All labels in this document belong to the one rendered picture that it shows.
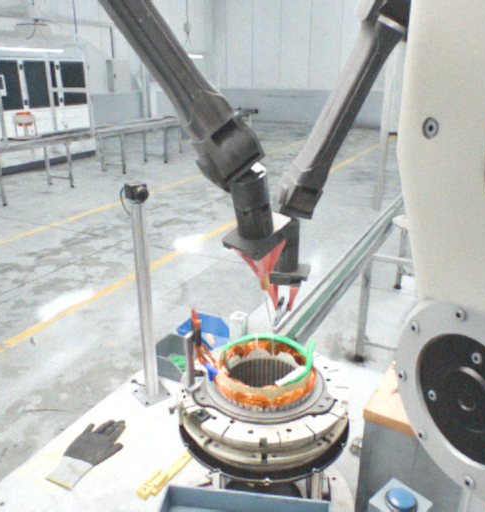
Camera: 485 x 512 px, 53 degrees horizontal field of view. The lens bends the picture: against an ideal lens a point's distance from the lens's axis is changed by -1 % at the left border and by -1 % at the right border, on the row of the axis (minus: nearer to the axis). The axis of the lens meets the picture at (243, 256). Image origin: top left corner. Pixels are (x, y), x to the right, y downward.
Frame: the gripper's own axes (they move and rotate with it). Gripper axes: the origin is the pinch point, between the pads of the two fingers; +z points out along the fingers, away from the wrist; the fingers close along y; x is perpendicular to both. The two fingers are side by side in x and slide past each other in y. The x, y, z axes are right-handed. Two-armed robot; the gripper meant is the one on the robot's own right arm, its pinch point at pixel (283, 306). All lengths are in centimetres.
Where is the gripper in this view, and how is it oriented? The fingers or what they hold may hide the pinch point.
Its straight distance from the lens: 107.4
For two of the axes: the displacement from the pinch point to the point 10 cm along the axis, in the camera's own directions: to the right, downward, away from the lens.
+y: -9.7, -0.9, 2.4
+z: 0.0, 9.3, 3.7
